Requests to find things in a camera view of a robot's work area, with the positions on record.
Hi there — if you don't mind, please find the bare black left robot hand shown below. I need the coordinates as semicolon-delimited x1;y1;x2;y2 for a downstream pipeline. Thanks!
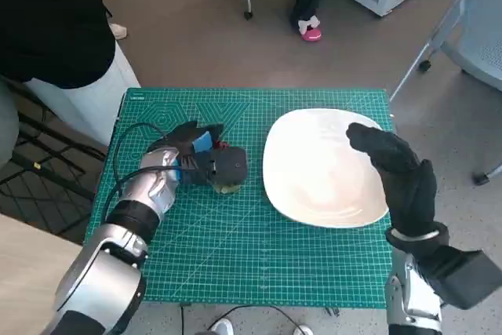
162;120;232;158

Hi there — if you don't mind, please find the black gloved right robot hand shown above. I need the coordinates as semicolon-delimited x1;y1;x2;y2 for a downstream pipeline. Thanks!
346;122;438;240

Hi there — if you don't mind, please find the red toy grape bunch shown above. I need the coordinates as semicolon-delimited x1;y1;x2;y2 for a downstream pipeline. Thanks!
213;140;241;195

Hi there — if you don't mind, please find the white plate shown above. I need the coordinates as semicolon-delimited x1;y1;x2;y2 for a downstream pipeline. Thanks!
261;107;391;229

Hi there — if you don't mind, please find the green cutting mat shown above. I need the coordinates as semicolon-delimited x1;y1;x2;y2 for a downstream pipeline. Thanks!
83;87;395;309

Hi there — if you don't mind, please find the black metal rack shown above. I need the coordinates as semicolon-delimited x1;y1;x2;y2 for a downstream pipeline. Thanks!
0;75;109;244

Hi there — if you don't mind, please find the blue-grey chair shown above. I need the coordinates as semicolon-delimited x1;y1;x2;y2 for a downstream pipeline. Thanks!
387;0;502;186

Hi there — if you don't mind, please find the grey rounded cushion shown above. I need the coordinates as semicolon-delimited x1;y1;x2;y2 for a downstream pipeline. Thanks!
0;75;20;167

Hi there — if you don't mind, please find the beige wooden board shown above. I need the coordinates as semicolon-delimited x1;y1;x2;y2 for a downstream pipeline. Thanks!
0;213;85;335

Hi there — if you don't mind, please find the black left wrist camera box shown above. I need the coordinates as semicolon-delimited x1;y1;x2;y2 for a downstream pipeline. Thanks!
178;145;249;188

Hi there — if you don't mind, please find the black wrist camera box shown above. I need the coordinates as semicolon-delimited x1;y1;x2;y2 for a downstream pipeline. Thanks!
178;145;249;188
415;246;502;311

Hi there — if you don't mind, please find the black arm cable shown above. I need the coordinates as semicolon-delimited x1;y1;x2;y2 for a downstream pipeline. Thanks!
102;122;182;222

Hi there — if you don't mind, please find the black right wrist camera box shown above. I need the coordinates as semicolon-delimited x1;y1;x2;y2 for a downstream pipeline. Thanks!
415;246;502;311

